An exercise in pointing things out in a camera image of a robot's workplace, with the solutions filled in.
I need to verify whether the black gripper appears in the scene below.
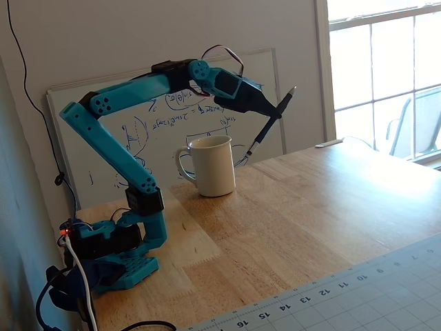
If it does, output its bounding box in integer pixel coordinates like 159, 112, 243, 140
214, 68, 283, 121

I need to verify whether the black pen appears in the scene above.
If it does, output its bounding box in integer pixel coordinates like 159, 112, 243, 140
245, 86, 298, 158

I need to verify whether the white ceramic mug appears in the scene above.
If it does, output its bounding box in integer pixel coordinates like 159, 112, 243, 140
174, 134, 237, 198

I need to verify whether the small white strip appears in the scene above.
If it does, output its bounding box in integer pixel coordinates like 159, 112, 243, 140
314, 139, 344, 149

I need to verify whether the whiteboard with blue writing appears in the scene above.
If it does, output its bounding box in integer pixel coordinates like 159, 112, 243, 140
45, 47, 287, 212

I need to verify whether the white framed window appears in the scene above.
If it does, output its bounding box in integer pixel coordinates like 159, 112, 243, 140
314, 0, 441, 170

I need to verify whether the metal patio chair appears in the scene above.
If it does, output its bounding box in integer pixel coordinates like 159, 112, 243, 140
385, 86, 441, 161

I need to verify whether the grey gridded cutting mat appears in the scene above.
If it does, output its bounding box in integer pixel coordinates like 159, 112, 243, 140
187, 232, 441, 331

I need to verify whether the dark blue clamp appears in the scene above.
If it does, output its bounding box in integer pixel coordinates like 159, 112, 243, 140
45, 259, 125, 312

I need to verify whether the thin black wall cable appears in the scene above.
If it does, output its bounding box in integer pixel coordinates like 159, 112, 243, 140
6, 0, 81, 212

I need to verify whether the white cable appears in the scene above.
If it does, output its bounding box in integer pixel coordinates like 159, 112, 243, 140
64, 235, 100, 331

